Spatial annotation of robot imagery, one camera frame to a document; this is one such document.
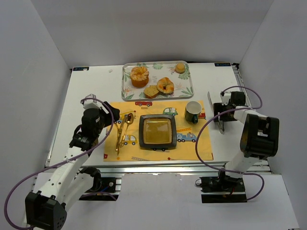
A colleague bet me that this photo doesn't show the metal tongs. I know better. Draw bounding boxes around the metal tongs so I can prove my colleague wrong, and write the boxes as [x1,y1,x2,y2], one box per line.
[207,91,225,135]

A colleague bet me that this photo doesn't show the jam bread ring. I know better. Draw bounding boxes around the jam bread ring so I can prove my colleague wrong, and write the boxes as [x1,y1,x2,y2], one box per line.
[156,77,175,94]

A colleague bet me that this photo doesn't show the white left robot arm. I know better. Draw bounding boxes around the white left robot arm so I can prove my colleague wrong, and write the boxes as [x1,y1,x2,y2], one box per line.
[25,100,120,230]

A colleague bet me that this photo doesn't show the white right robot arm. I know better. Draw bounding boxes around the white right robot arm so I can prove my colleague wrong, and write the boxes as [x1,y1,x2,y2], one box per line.
[213,91,280,185]

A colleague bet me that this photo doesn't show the seeded bread slice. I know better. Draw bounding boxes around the seeded bread slice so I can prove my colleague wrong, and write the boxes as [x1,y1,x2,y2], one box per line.
[143,85,159,99]

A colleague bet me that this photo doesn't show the gold fork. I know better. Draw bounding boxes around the gold fork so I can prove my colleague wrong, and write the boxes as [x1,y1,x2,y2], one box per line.
[116,115,128,149]

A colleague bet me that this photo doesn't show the gold spoon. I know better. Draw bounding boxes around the gold spoon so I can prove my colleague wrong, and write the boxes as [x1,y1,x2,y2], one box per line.
[116,113,134,155]

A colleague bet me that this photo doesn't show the black square plate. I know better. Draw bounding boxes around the black square plate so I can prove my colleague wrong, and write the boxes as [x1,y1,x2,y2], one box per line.
[139,114,177,151]

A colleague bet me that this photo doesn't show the orange bundt cake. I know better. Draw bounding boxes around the orange bundt cake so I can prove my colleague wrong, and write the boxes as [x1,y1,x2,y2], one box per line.
[130,66,149,88]

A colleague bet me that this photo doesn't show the dark green mug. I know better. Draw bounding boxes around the dark green mug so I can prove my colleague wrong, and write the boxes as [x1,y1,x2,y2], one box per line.
[184,101,202,124]

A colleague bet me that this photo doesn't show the leaf patterned white tray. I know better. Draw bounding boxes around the leaf patterned white tray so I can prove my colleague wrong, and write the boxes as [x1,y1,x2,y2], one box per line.
[121,61,194,101]

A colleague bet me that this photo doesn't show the yellow car print placemat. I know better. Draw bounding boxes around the yellow car print placemat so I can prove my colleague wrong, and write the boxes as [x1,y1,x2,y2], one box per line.
[103,100,214,162]

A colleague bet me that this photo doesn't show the small round muffin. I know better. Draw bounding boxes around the small round muffin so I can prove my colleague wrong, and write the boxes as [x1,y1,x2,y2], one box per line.
[175,63,185,74]

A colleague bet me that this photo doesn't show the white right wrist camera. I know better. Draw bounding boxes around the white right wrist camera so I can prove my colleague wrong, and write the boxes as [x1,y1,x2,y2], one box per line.
[220,91,232,105]

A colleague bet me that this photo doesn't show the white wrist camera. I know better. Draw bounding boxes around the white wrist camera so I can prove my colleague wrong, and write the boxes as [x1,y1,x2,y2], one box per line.
[80,94,101,110]
[220,91,232,105]

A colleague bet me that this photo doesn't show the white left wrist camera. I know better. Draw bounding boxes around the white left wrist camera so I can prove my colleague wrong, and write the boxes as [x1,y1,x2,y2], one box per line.
[80,94,101,110]

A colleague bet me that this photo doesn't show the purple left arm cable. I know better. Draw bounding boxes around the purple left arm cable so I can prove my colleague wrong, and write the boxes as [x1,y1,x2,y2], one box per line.
[3,97,115,229]

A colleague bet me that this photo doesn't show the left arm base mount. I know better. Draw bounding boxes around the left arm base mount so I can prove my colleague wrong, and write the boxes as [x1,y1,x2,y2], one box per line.
[77,167,120,201]

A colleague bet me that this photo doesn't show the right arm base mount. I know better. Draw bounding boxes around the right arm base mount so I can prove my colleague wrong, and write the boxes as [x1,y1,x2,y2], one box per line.
[195,176,247,204]

